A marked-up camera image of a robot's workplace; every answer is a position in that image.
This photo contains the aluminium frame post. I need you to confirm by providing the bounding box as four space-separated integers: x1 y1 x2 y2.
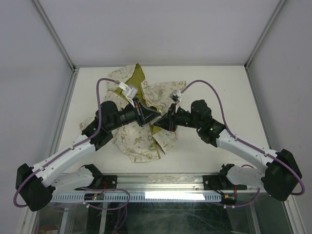
30 0 76 72
245 0 288 70

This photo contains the cream green printed jacket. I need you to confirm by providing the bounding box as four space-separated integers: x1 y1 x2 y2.
79 63 188 163

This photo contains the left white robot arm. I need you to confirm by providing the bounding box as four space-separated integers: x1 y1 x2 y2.
16 98 160 212

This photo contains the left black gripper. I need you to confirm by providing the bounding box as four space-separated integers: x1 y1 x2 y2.
108 97 161 132

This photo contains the left aluminium frame post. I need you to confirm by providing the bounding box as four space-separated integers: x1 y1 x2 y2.
30 0 76 72

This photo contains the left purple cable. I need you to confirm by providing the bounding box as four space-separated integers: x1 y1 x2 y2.
13 77 131 234

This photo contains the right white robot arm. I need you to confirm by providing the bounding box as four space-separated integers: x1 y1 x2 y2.
154 100 305 201

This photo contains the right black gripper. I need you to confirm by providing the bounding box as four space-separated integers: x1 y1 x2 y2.
153 103 202 132

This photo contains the slotted grey cable duct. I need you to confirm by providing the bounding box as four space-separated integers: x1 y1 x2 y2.
51 191 222 203

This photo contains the aluminium mounting rail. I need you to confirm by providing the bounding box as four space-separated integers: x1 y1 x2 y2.
31 172 293 195

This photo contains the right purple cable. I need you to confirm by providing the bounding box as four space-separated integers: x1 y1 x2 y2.
181 79 307 209

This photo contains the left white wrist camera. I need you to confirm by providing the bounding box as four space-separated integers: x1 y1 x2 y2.
118 82 138 107

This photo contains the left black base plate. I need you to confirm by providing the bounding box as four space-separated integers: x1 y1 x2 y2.
85 175 117 190

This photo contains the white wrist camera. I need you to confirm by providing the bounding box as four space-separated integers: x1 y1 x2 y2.
169 90 184 112
118 82 138 107

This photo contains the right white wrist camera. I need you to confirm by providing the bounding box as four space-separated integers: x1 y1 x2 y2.
169 90 184 112

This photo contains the purple cable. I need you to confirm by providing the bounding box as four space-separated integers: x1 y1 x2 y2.
13 77 131 234
181 79 307 209

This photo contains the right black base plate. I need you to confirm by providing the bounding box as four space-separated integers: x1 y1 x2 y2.
202 175 247 191

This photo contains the right aluminium frame post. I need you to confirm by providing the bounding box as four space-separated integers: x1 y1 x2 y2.
245 0 288 70

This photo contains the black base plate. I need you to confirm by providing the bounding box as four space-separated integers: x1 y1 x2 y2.
202 175 247 191
85 175 117 190

